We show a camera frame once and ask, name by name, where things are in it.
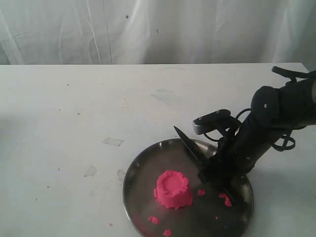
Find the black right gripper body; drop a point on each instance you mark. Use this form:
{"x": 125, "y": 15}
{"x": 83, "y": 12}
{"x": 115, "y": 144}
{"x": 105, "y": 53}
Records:
{"x": 239, "y": 155}

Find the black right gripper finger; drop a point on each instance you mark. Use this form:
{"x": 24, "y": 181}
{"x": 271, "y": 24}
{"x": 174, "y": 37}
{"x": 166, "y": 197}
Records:
{"x": 236, "y": 188}
{"x": 211, "y": 172}

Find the black serrated knife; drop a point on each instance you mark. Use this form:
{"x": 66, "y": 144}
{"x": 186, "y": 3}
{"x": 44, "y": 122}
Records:
{"x": 195, "y": 151}

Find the pink dough lump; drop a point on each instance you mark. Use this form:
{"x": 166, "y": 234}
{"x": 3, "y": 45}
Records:
{"x": 173, "y": 190}

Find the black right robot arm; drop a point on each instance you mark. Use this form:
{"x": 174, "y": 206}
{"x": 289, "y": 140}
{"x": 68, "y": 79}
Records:
{"x": 273, "y": 115}

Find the pink crumb near knife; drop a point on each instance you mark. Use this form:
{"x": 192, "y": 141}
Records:
{"x": 227, "y": 200}

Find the small pink crumb centre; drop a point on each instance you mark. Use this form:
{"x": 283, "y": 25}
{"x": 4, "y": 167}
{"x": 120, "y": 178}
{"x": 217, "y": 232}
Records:
{"x": 201, "y": 192}

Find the round steel plate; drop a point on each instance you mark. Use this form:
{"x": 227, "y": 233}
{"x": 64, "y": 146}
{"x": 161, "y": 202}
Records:
{"x": 206, "y": 217}

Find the pink crumb front left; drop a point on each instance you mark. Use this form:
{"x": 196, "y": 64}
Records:
{"x": 154, "y": 220}

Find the clear tape piece upper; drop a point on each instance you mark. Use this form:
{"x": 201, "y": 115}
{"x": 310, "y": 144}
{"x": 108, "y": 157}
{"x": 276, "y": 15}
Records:
{"x": 113, "y": 141}

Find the clear tape piece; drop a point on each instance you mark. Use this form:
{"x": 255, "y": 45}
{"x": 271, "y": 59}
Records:
{"x": 113, "y": 141}
{"x": 91, "y": 171}

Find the clear tape piece lower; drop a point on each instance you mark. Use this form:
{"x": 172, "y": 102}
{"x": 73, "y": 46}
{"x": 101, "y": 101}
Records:
{"x": 91, "y": 171}

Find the white backdrop curtain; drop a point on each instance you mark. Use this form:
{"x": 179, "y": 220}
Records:
{"x": 157, "y": 31}

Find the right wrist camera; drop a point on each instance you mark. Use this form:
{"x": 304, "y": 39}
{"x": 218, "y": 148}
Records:
{"x": 220, "y": 120}

